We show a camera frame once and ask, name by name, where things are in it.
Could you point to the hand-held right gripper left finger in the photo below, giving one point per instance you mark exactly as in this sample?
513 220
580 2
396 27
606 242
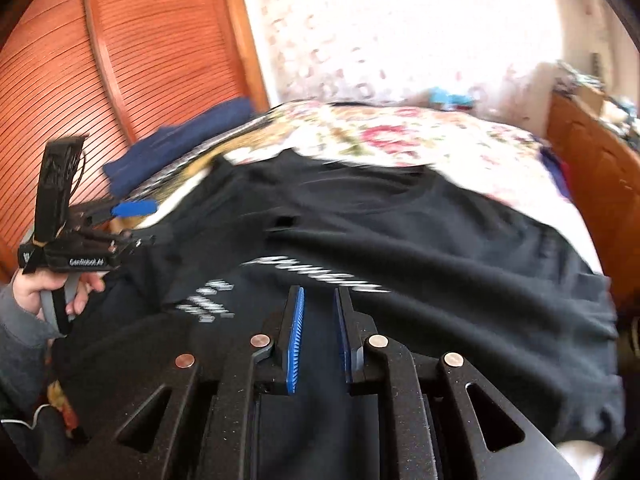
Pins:
295 340

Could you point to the strawberry print bedsheet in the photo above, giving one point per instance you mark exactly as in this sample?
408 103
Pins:
575 230

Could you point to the person's left hand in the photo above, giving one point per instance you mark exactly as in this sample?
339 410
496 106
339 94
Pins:
27 290

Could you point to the navy folded cloth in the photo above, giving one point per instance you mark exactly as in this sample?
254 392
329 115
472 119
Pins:
165 155

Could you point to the folded blanket with circle trim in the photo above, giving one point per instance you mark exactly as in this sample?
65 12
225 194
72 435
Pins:
167 176

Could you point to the cardboard box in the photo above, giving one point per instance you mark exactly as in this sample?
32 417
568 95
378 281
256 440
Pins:
595 97

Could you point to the folded patterned cloth stack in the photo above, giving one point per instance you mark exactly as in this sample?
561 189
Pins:
575 74

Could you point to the wooden cabinet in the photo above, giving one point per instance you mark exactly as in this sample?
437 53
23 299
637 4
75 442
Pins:
590 170

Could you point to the rose floral blanket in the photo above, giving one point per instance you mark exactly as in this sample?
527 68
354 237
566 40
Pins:
400 130

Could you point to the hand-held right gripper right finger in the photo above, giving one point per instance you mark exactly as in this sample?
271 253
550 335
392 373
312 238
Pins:
344 340

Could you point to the wooden slatted wardrobe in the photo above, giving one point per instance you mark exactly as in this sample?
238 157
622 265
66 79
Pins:
150 60

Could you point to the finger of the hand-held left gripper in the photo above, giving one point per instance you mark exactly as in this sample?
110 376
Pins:
134 208
125 242

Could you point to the black printed t-shirt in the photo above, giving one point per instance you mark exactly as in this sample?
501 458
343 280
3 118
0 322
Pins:
400 240

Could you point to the stack of folded fabrics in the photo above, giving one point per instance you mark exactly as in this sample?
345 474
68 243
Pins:
197 171

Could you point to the blue plastic bag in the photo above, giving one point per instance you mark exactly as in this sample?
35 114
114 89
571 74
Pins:
450 99

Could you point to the blue red cloth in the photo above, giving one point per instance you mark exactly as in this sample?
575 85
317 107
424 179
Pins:
557 175

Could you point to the sheer circle pattern curtain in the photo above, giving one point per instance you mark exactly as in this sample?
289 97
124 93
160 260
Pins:
375 20

